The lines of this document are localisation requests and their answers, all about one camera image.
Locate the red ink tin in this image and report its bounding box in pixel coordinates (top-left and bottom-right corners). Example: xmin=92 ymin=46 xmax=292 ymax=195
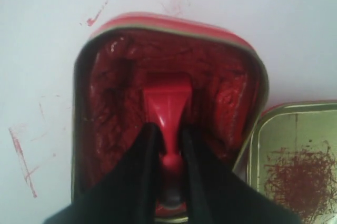
xmin=70 ymin=11 xmax=270 ymax=224

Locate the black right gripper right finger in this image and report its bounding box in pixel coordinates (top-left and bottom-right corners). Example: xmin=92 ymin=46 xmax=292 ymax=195
xmin=181 ymin=126 xmax=301 ymax=223

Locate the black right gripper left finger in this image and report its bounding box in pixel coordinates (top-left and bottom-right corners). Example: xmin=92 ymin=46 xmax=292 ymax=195
xmin=45 ymin=123 xmax=162 ymax=223

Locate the gold tin lid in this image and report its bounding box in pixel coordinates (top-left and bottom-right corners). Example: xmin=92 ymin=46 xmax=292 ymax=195
xmin=234 ymin=100 xmax=336 ymax=223

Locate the red stamp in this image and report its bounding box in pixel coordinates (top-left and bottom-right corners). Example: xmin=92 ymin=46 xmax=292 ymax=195
xmin=143 ymin=73 xmax=192 ymax=209

